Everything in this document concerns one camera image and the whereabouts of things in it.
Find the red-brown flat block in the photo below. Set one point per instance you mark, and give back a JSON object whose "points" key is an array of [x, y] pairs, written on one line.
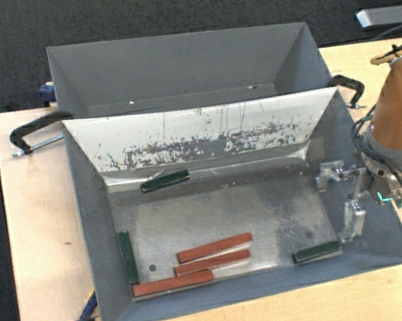
{"points": [[172, 283], [212, 262], [215, 247]]}

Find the dark green flat block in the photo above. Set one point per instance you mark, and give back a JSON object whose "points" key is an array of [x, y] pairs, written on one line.
{"points": [[317, 251], [165, 181], [128, 257]]}

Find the grey metal bin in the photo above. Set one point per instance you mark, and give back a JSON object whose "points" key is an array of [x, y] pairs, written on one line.
{"points": [[201, 163]]}

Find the pale wood flat board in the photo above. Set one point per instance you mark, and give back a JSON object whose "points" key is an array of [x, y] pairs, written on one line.
{"points": [[40, 219]]}

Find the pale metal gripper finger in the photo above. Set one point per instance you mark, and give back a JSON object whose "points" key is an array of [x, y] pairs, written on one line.
{"points": [[329, 175], [353, 221]]}

